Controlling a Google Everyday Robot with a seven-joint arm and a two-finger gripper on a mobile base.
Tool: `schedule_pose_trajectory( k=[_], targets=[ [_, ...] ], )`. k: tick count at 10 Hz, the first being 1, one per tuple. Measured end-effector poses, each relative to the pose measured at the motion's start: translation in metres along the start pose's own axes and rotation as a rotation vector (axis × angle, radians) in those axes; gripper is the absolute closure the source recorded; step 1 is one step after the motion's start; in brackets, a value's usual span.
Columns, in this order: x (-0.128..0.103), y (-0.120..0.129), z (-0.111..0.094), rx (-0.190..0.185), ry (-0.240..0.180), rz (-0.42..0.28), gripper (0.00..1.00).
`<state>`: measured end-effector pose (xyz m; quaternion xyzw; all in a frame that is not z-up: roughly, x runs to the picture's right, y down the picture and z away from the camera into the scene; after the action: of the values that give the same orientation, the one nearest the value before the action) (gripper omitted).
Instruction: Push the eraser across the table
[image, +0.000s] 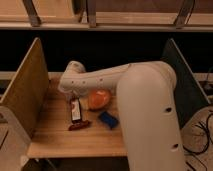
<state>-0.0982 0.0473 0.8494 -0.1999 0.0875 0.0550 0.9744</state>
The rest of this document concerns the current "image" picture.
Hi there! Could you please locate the orange round object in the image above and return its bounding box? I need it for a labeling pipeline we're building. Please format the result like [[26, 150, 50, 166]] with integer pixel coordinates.
[[88, 89, 111, 110]]

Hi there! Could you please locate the left wooden side panel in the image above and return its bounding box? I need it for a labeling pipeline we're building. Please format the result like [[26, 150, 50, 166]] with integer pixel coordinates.
[[0, 38, 49, 142]]

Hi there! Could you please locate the blue eraser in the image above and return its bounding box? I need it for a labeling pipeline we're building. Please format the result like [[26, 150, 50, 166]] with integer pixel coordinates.
[[98, 111, 119, 129]]

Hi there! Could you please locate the wooden shelf rail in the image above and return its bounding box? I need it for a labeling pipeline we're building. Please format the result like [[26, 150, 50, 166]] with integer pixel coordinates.
[[0, 0, 213, 32]]

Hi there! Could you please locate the right dark side panel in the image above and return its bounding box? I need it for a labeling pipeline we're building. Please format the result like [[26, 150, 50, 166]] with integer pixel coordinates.
[[161, 38, 210, 128]]

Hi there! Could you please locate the dark red marker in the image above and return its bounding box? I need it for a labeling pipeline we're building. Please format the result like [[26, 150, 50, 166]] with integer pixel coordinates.
[[68, 120, 91, 131]]

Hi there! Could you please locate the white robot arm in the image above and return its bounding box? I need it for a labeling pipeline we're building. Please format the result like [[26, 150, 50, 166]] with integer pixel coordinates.
[[59, 61, 186, 171]]

